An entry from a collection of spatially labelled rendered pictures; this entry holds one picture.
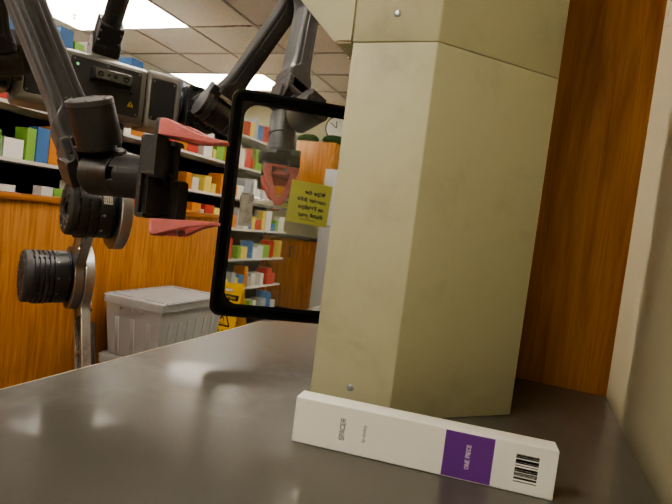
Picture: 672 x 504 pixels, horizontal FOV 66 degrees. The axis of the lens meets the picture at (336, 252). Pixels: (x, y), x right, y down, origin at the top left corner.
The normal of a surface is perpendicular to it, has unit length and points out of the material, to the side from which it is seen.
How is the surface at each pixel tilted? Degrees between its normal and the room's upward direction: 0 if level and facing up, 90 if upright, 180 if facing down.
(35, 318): 90
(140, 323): 95
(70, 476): 0
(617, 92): 90
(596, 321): 90
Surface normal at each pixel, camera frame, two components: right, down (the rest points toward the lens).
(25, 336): 0.92, 0.14
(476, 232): 0.40, 0.10
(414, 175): -0.36, 0.00
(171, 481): 0.12, -0.99
